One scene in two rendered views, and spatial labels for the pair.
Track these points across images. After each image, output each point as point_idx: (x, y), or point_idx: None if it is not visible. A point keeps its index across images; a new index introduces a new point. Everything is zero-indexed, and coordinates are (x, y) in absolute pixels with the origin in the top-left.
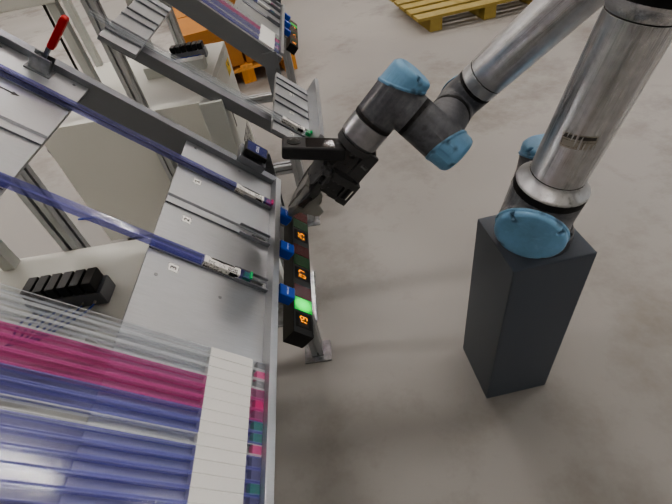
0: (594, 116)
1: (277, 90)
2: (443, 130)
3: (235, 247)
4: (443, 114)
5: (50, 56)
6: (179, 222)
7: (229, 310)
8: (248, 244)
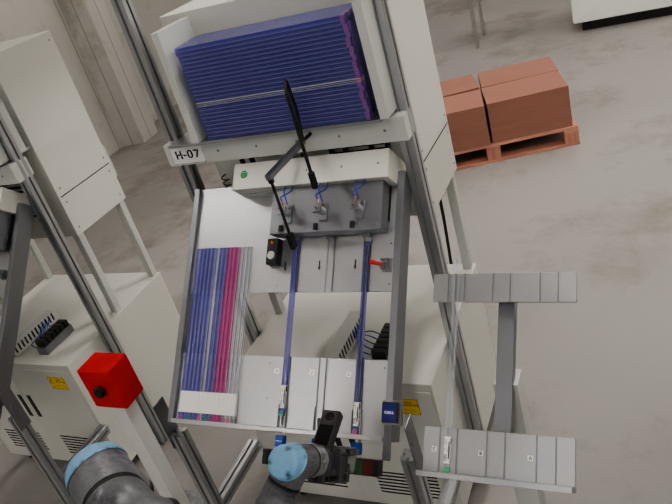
0: None
1: (518, 436)
2: (258, 496)
3: (304, 405)
4: (265, 495)
5: (385, 265)
6: (307, 368)
7: (261, 404)
8: (310, 415)
